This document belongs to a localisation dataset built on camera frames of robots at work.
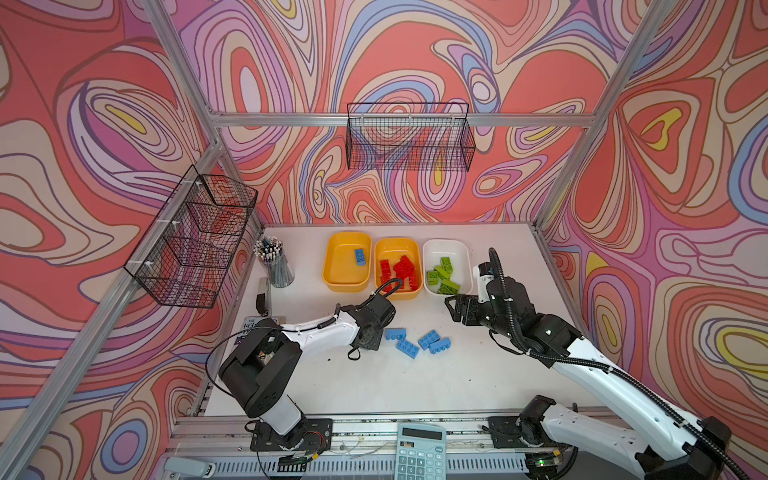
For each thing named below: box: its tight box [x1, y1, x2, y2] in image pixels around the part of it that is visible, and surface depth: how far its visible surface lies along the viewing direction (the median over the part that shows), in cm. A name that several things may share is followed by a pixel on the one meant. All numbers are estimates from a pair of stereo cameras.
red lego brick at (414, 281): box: [408, 272, 419, 291], surface depth 103 cm
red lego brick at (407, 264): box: [400, 254, 416, 271], surface depth 106 cm
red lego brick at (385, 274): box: [380, 259, 392, 283], surface depth 106 cm
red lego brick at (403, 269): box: [393, 256, 413, 281], surface depth 104 cm
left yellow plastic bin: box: [322, 231, 373, 293], surface depth 108 cm
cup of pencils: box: [254, 236, 295, 288], surface depth 95 cm
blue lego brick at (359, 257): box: [354, 249, 366, 266], surface depth 109 cm
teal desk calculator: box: [396, 422, 447, 480], surface depth 70 cm
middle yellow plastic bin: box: [374, 236, 423, 300], surface depth 106 cm
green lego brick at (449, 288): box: [438, 280, 461, 295], surface depth 101 cm
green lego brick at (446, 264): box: [441, 256, 453, 274], surface depth 107 cm
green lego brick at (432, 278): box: [426, 271, 439, 286], surface depth 103 cm
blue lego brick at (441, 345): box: [429, 337, 452, 355], surface depth 88 cm
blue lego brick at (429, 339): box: [418, 329, 441, 351], surface depth 90 cm
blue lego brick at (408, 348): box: [396, 339, 421, 359], surface depth 88 cm
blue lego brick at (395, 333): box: [385, 328, 407, 340], surface depth 90 cm
